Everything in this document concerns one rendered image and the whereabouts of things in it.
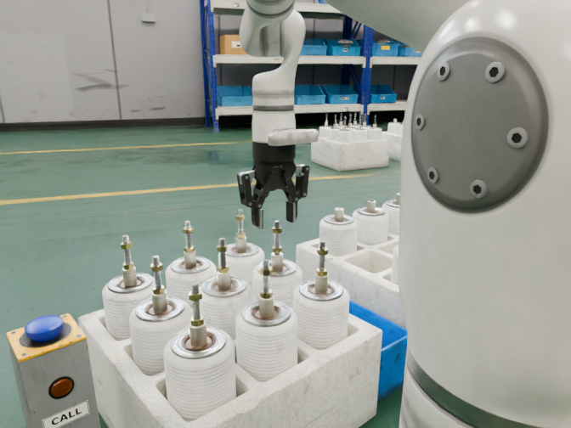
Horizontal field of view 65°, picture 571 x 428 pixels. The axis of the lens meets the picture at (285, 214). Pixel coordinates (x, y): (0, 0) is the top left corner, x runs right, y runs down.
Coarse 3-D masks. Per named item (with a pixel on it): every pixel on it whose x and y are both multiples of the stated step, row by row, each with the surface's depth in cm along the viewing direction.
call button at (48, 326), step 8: (32, 320) 52; (40, 320) 52; (48, 320) 52; (56, 320) 52; (32, 328) 50; (40, 328) 50; (48, 328) 50; (56, 328) 50; (32, 336) 49; (40, 336) 50; (48, 336) 50
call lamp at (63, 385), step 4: (60, 380) 50; (64, 380) 50; (68, 380) 51; (56, 384) 50; (60, 384) 50; (64, 384) 50; (68, 384) 51; (52, 388) 50; (56, 388) 50; (60, 388) 50; (64, 388) 50; (68, 388) 51; (52, 392) 50; (56, 392) 50; (60, 392) 50; (64, 392) 51; (68, 392) 51; (56, 396) 50; (60, 396) 51
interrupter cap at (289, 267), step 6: (258, 264) 85; (270, 264) 86; (288, 264) 85; (294, 264) 85; (258, 270) 83; (282, 270) 83; (288, 270) 83; (294, 270) 82; (270, 276) 81; (276, 276) 81; (282, 276) 81
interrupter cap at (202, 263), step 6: (180, 258) 88; (198, 258) 88; (204, 258) 88; (174, 264) 85; (180, 264) 86; (198, 264) 86; (204, 264) 85; (210, 264) 85; (174, 270) 83; (180, 270) 83; (186, 270) 83; (192, 270) 83; (198, 270) 82; (204, 270) 83
